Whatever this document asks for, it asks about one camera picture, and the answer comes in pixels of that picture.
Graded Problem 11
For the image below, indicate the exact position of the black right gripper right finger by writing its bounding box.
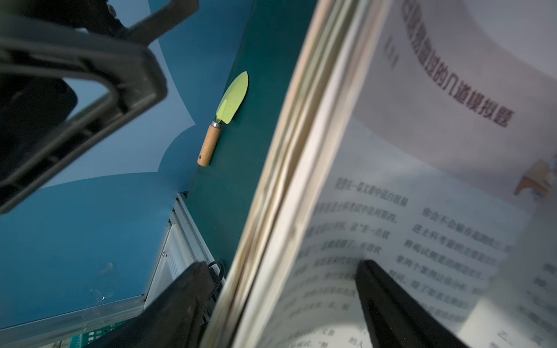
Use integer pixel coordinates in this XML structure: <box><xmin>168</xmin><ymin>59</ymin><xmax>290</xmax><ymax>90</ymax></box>
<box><xmin>355</xmin><ymin>260</ymin><xmax>466</xmax><ymax>348</ymax></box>

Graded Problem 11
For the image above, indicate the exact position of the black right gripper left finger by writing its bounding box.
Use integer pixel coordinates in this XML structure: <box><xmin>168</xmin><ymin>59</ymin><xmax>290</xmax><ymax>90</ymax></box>
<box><xmin>88</xmin><ymin>262</ymin><xmax>215</xmax><ymax>348</ymax></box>

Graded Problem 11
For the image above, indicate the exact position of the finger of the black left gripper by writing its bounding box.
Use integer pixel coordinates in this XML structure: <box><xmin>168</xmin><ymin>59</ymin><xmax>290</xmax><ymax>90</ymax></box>
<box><xmin>1</xmin><ymin>12</ymin><xmax>168</xmax><ymax>213</ymax></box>
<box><xmin>121</xmin><ymin>0</ymin><xmax>199</xmax><ymax>46</ymax></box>

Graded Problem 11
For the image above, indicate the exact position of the science magazine book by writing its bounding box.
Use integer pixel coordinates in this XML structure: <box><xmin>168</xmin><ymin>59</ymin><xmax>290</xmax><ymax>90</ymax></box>
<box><xmin>201</xmin><ymin>1</ymin><xmax>556</xmax><ymax>347</ymax></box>

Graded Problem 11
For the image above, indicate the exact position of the left green circuit board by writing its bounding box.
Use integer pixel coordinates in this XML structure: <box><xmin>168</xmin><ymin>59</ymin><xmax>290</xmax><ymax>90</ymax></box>
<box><xmin>60</xmin><ymin>320</ymin><xmax>129</xmax><ymax>348</ymax></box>

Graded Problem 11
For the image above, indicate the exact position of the aluminium front rail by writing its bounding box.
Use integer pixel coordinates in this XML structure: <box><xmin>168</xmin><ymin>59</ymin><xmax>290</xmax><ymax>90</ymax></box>
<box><xmin>1</xmin><ymin>192</ymin><xmax>224</xmax><ymax>347</ymax></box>

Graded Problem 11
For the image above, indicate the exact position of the green trowel wooden handle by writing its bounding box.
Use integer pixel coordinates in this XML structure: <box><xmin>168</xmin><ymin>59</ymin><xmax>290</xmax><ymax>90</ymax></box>
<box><xmin>196</xmin><ymin>70</ymin><xmax>249</xmax><ymax>168</ymax></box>

